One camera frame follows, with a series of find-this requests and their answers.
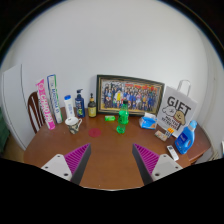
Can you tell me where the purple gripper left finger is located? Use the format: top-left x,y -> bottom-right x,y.
42,143 -> 91,185

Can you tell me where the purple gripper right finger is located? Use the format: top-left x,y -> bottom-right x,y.
132,144 -> 182,185

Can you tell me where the white remote control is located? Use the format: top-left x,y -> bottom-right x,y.
167,145 -> 179,161

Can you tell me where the small colourful card box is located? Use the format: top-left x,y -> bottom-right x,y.
155,128 -> 174,142

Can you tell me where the red round coaster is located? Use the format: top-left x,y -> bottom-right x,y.
88,128 -> 101,138

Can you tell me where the blue detergent bottle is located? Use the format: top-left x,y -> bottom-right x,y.
175,120 -> 197,154

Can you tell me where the patterned ceramic mug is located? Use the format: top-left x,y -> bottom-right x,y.
65,117 -> 82,134

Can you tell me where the blue tissue pack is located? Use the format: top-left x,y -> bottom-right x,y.
139,113 -> 157,130

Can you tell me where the green plastic bottle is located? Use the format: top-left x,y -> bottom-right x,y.
116,100 -> 129,134

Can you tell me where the wooden chair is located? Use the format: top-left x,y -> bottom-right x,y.
27,92 -> 44,133

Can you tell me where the small green box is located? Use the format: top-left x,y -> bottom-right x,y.
105,116 -> 115,121

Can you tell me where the amber pump bottle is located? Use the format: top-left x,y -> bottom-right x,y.
88,93 -> 96,118

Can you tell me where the dark blue pump bottle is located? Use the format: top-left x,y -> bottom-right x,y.
75,89 -> 85,118

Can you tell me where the white gift paper bag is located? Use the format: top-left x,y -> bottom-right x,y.
157,80 -> 197,137

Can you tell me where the white lotion bottle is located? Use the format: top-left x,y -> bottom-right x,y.
64,95 -> 75,118

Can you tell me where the pink white tall box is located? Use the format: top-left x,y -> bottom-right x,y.
36,79 -> 55,130

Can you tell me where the framed group photograph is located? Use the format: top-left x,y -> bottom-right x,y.
96,75 -> 165,116

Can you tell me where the white board panel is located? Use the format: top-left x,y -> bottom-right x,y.
1,65 -> 35,150

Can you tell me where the green white tall box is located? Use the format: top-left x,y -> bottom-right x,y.
47,74 -> 63,124

